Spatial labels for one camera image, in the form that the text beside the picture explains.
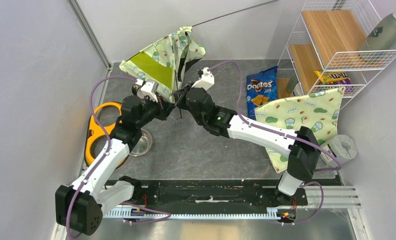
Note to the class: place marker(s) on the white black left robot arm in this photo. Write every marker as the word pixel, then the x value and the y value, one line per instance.
pixel 101 165

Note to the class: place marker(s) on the green bottle with beige cap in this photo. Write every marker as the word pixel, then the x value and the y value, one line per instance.
pixel 383 36

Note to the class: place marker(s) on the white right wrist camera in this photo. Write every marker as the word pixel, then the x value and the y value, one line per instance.
pixel 205 79

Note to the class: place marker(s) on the long black tent pole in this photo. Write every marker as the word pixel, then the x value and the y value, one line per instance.
pixel 234 12

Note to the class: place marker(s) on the steel pet bowl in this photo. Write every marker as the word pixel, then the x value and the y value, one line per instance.
pixel 143 145
pixel 135 88

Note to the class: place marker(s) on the green avocado-print pet tent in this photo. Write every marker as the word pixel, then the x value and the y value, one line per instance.
pixel 165 61

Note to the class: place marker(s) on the yellow M&M's candy bag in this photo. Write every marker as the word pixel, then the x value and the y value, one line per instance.
pixel 333 78

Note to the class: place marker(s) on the steel pet bowl near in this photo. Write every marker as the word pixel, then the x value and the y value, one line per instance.
pixel 143 145

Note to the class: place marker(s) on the blue Doritos chip bag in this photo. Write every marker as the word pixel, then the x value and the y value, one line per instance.
pixel 261 88

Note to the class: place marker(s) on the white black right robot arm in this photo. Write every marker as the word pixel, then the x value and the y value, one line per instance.
pixel 299 147

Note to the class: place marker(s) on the steel pet bowl far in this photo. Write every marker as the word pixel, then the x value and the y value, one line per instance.
pixel 135 88

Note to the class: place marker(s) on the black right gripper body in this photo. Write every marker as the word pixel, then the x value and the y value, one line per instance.
pixel 200 120

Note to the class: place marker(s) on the aluminium rail with cable comb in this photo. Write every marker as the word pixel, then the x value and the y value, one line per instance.
pixel 327 196

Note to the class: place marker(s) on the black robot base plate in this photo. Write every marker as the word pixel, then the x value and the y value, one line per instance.
pixel 215 196

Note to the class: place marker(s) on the orange double bowl holder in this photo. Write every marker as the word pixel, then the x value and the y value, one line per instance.
pixel 95 132

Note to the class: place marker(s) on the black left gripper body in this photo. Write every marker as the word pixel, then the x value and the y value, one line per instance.
pixel 152 109

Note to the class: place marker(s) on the white jar under shelf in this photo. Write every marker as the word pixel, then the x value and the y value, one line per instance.
pixel 297 91

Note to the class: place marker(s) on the green avocado-print tent mat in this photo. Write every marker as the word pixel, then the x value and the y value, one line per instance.
pixel 317 111

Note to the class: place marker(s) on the white wire shelf rack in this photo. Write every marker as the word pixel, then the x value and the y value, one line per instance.
pixel 327 37

